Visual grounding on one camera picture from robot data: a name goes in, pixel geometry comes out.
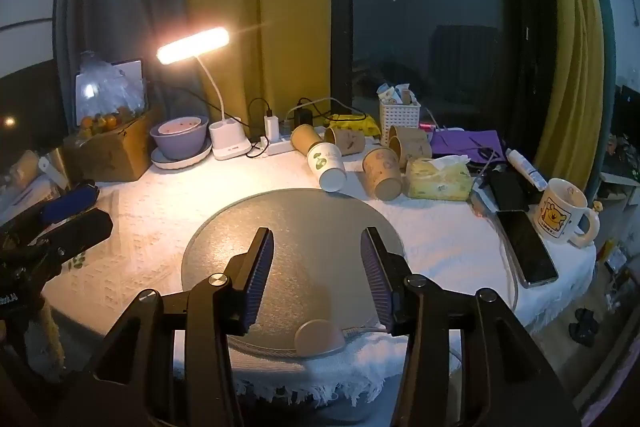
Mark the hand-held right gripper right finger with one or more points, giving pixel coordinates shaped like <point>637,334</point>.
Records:
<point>376,279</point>

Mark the purple cloth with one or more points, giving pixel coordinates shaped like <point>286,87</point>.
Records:
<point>465,142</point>

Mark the white bear-print mug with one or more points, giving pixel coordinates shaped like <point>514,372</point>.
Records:
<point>560,212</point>

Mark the black wallet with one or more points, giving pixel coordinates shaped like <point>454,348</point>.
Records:
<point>507,189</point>

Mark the white green-print paper cup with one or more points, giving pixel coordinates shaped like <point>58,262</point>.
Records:
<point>327,167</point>

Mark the black smartphone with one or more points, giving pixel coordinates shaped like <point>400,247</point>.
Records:
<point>527,249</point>

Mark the white plastic basket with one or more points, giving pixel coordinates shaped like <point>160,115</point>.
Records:
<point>399,117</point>

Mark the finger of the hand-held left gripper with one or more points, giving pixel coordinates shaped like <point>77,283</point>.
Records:
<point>65,208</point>
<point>82,229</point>

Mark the brown paper cup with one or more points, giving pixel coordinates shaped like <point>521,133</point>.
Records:
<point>382,174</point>
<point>412,133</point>
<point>305,138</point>
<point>412,149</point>
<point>347,141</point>

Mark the purple bowl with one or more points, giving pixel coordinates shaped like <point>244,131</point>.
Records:
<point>180,139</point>

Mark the white power strip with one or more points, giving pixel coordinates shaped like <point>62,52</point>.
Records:
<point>275,148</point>

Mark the black charger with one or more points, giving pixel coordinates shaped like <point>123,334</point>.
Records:
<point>302,117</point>

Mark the white plate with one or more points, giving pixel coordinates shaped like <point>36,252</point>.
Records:
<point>197,158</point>

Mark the round grey tray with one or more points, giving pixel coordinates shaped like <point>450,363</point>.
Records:
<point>300,232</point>

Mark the white textured tablecloth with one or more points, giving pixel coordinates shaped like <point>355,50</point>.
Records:
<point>150,217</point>

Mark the black shoe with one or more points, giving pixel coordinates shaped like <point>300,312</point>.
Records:
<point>584,327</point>

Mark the white charger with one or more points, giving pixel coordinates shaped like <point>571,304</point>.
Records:
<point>272,127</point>

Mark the yellow tissue pack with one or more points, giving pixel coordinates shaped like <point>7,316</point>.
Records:
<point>437,182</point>

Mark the white tube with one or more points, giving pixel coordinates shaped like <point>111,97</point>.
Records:
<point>525,168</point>

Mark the yellow snack packet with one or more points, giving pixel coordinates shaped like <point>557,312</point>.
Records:
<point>352,124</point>

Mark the cardboard box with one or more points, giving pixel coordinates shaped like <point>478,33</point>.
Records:
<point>107,152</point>

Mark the clear plastic fruit bag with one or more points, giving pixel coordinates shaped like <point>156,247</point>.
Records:
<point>107,92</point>

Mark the white desk lamp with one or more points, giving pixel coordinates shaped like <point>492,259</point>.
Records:
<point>229,139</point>

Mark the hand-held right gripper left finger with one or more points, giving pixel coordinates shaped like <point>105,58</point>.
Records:
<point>256,279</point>

